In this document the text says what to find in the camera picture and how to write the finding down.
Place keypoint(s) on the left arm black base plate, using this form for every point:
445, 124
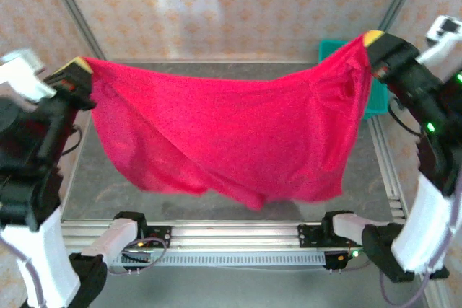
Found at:
162, 237

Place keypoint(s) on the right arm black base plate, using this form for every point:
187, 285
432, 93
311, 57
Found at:
308, 236

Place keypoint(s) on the patterned white cloth backdrop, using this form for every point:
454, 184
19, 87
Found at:
231, 5

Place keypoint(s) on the aluminium table end rail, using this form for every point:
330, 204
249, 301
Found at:
216, 61

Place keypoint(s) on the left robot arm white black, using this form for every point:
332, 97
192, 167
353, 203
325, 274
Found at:
50, 250

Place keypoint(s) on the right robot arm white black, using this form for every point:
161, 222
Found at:
422, 236

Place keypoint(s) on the red t-shirt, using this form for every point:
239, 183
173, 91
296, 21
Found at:
231, 124

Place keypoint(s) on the teal plastic mesh basket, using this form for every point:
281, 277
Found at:
377, 102

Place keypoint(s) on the aluminium frame leg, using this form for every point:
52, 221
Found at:
438, 297

